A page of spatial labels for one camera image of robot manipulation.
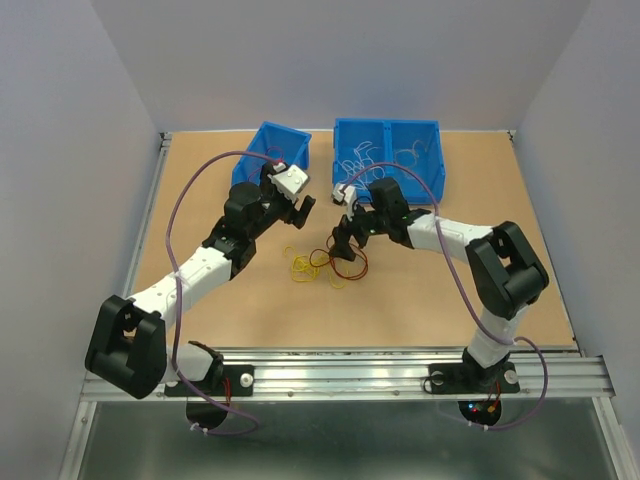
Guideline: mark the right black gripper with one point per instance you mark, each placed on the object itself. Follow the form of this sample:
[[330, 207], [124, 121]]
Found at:
[[345, 228]]

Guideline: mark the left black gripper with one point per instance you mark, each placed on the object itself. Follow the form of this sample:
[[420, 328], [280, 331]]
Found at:
[[291, 215]]

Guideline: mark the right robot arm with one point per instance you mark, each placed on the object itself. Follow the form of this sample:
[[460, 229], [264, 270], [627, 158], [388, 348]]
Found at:
[[507, 274]]

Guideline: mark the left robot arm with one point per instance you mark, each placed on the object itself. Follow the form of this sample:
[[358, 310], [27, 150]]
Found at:
[[128, 347]]

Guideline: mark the small blue bin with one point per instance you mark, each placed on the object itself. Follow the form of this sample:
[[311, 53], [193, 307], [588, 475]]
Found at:
[[278, 142]]

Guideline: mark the middle blue bin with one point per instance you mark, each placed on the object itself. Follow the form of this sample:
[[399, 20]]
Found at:
[[359, 143]]

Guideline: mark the right blue bin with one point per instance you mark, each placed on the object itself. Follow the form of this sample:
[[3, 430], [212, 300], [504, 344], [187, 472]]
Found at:
[[416, 146]]

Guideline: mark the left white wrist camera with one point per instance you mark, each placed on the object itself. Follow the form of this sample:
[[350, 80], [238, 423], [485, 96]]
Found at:
[[290, 181]]

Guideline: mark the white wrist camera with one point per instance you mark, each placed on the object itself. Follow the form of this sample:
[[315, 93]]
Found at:
[[345, 195], [290, 181]]

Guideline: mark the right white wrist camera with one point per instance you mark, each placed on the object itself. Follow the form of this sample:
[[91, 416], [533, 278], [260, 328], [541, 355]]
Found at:
[[345, 195]]

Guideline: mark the aluminium rail frame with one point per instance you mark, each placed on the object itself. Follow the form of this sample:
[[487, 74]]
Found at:
[[370, 377]]

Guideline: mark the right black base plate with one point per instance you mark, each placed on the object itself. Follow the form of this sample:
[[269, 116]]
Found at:
[[463, 379]]

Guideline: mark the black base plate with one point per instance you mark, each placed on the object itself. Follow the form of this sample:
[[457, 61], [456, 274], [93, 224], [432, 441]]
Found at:
[[463, 379], [233, 381]]

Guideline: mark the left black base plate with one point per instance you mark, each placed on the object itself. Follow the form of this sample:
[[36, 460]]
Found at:
[[233, 381]]

